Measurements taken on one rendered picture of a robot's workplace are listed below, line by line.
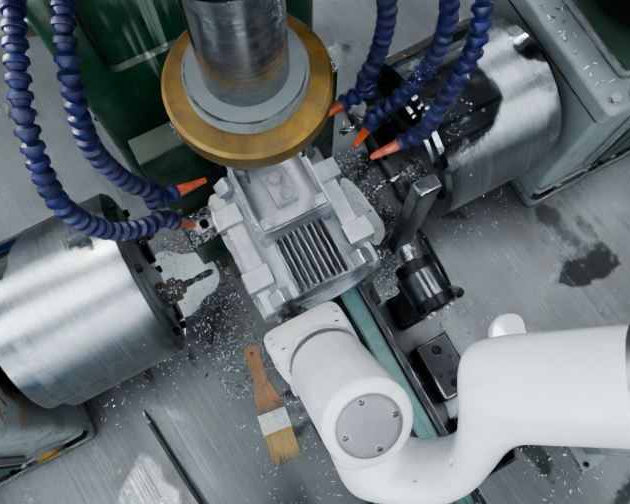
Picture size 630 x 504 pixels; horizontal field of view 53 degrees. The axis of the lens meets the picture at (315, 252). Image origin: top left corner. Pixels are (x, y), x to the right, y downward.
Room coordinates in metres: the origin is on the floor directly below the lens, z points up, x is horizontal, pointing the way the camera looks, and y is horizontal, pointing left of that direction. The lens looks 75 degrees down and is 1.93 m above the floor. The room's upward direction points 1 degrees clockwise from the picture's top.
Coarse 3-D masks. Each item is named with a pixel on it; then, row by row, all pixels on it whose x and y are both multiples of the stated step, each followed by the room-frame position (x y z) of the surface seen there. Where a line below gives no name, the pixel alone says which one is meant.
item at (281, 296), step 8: (312, 152) 0.38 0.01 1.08; (216, 184) 0.33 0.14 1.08; (224, 184) 0.32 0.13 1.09; (216, 192) 0.32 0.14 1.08; (224, 192) 0.31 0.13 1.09; (232, 192) 0.32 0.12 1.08; (360, 248) 0.23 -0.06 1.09; (352, 256) 0.22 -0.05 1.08; (360, 256) 0.22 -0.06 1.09; (368, 256) 0.22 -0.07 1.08; (360, 264) 0.21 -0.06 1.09; (368, 264) 0.22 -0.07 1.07; (280, 288) 0.18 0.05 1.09; (272, 296) 0.17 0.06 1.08; (280, 296) 0.17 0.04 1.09; (288, 296) 0.17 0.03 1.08; (272, 304) 0.16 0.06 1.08; (280, 304) 0.16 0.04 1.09; (280, 320) 0.15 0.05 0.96
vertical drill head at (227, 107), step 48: (192, 0) 0.31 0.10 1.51; (240, 0) 0.31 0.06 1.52; (192, 48) 0.33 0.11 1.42; (240, 48) 0.30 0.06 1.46; (288, 48) 0.35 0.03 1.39; (192, 96) 0.31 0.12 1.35; (240, 96) 0.30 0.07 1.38; (288, 96) 0.31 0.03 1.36; (192, 144) 0.28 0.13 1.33; (240, 144) 0.27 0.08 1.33; (288, 144) 0.27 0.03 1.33
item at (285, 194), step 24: (264, 168) 0.34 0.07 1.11; (288, 168) 0.34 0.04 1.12; (312, 168) 0.33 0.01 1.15; (240, 192) 0.29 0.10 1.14; (264, 192) 0.30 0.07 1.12; (288, 192) 0.30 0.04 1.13; (312, 192) 0.30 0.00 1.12; (264, 216) 0.27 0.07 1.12; (288, 216) 0.27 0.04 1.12; (312, 216) 0.27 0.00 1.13; (264, 240) 0.23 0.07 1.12
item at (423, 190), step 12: (420, 180) 0.27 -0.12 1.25; (432, 180) 0.27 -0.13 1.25; (420, 192) 0.26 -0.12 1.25; (432, 192) 0.26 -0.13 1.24; (408, 204) 0.26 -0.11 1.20; (420, 204) 0.25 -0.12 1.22; (408, 216) 0.25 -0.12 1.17; (420, 216) 0.26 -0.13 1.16; (396, 228) 0.26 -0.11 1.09; (408, 228) 0.25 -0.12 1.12; (396, 240) 0.25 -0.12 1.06; (408, 240) 0.26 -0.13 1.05; (396, 252) 0.25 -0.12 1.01
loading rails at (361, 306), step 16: (240, 272) 0.26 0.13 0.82; (352, 288) 0.21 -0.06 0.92; (368, 288) 0.24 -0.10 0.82; (352, 304) 0.19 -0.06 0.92; (368, 304) 0.19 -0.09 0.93; (352, 320) 0.16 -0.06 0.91; (368, 320) 0.16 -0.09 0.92; (368, 336) 0.14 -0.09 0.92; (384, 336) 0.14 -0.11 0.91; (384, 352) 0.11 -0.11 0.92; (400, 352) 0.11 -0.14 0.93; (400, 368) 0.09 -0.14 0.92; (416, 368) 0.10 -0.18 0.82; (400, 384) 0.06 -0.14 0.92; (416, 384) 0.06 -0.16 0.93; (416, 400) 0.04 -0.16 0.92; (416, 416) 0.02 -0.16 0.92; (432, 416) 0.02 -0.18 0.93; (416, 432) -0.01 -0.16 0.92; (432, 432) -0.01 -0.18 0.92; (464, 496) -0.10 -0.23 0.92; (480, 496) -0.10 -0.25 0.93
